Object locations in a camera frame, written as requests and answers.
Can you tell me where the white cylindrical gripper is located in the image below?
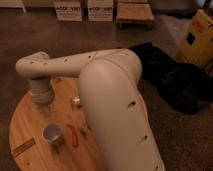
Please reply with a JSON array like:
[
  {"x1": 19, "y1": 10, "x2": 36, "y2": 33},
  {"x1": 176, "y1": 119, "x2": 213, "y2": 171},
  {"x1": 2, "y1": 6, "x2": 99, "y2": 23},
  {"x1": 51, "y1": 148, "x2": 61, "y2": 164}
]
[{"x1": 31, "y1": 88, "x2": 55, "y2": 106}]

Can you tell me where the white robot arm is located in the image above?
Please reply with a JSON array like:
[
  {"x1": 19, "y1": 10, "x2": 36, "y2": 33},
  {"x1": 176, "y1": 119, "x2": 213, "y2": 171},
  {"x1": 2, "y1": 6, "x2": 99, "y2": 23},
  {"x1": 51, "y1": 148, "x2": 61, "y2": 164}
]
[{"x1": 15, "y1": 48, "x2": 166, "y2": 171}]

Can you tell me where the grey ceramic cup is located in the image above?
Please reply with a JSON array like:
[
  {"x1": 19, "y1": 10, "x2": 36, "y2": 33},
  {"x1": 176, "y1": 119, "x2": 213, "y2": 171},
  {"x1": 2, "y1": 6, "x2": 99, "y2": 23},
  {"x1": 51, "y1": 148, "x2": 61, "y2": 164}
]
[{"x1": 42, "y1": 123, "x2": 64, "y2": 146}]

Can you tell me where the round wooden table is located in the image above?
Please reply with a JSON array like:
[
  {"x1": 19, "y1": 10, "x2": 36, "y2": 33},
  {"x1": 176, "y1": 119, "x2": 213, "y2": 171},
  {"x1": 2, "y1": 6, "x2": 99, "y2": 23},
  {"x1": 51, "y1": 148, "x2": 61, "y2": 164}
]
[{"x1": 9, "y1": 77, "x2": 106, "y2": 171}]

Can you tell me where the red chili pepper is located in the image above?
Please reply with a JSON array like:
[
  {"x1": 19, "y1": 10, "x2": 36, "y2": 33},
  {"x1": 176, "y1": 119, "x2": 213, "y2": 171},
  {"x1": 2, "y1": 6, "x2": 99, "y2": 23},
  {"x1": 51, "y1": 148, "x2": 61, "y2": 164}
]
[{"x1": 66, "y1": 124, "x2": 79, "y2": 148}]

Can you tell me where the wooden ruler strip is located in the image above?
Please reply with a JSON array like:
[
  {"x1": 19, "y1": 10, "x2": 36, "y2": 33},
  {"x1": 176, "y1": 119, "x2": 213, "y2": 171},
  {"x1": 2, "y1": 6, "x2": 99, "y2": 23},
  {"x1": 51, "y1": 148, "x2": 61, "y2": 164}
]
[{"x1": 12, "y1": 138, "x2": 36, "y2": 157}]

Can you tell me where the left white cardboard box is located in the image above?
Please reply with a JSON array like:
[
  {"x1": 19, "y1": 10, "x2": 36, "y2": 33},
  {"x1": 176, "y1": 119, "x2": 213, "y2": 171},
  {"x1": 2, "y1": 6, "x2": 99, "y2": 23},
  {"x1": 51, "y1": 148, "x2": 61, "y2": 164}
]
[{"x1": 54, "y1": 0, "x2": 82, "y2": 21}]

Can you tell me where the white cardboard box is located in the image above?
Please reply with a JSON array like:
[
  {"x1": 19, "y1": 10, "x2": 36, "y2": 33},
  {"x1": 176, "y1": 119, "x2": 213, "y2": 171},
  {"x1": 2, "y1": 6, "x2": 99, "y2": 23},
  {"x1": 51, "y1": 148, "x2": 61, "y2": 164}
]
[
  {"x1": 54, "y1": 0, "x2": 82, "y2": 21},
  {"x1": 87, "y1": 0, "x2": 114, "y2": 21}
]

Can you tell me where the right white cardboard box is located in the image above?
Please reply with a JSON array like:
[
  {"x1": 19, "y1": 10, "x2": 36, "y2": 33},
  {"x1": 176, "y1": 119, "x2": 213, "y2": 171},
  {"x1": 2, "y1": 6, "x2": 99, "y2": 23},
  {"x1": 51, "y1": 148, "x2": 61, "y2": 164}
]
[{"x1": 87, "y1": 0, "x2": 114, "y2": 21}]

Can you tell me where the wooden dolly cart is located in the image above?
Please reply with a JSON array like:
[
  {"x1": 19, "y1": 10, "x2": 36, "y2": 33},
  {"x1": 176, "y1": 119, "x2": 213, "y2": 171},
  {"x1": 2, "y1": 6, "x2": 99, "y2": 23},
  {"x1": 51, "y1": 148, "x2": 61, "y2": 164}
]
[{"x1": 115, "y1": 2, "x2": 154, "y2": 30}]

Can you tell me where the black cloth on floor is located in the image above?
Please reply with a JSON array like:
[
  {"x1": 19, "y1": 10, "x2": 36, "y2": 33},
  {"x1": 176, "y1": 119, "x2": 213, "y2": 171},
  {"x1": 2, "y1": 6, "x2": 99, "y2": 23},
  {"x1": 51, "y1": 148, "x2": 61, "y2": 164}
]
[{"x1": 130, "y1": 42, "x2": 213, "y2": 114}]

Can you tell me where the yellow cardboard box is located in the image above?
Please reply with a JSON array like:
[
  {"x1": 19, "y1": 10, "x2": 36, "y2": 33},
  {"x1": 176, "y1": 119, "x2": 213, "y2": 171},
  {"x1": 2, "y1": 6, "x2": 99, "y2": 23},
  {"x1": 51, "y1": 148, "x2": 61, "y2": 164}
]
[{"x1": 178, "y1": 9, "x2": 213, "y2": 68}]

